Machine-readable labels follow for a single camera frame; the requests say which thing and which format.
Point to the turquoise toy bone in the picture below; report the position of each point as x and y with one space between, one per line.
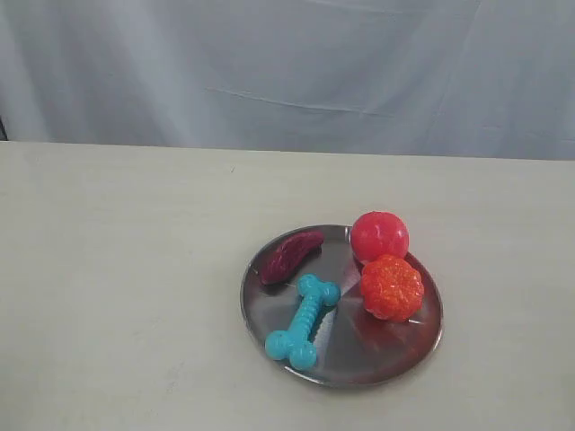
293 344

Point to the dark red toy meat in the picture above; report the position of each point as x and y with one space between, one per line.
283 262

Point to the red ball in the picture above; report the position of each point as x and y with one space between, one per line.
378 233

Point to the round stainless steel plate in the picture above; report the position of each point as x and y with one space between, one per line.
354 348

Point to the orange bumpy toy ball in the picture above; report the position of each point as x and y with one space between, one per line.
391 288

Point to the white backdrop cloth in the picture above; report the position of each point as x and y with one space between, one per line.
465 78

